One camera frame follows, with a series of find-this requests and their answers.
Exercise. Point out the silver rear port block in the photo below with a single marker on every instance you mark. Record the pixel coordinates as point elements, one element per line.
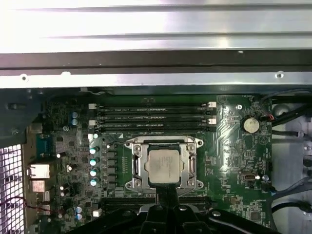
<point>39,171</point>

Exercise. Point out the black RAM slot bank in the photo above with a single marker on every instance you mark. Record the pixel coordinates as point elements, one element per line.
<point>126,201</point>
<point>151,117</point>

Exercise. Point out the silver coin battery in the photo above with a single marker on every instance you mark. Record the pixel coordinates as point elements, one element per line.
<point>249,124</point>

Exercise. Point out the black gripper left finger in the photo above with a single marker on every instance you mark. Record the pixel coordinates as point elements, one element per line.
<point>162,197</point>

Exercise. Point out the CPU socket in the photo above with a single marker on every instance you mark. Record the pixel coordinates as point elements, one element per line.
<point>128,187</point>

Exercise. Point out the silver square CPU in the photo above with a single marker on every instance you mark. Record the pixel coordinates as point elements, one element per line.
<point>164,165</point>

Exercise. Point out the black PC case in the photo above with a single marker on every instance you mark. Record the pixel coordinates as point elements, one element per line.
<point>146,63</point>

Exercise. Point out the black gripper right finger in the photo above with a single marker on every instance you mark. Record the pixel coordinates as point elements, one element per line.
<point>173,197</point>

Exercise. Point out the thin metal locking lever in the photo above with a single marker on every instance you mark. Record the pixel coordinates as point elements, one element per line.
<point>136,165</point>
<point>193,165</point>

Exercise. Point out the green motherboard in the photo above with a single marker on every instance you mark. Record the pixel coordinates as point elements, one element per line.
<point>231,158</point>

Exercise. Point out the silver internal USB port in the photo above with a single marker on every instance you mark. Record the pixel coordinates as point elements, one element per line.
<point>247,176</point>

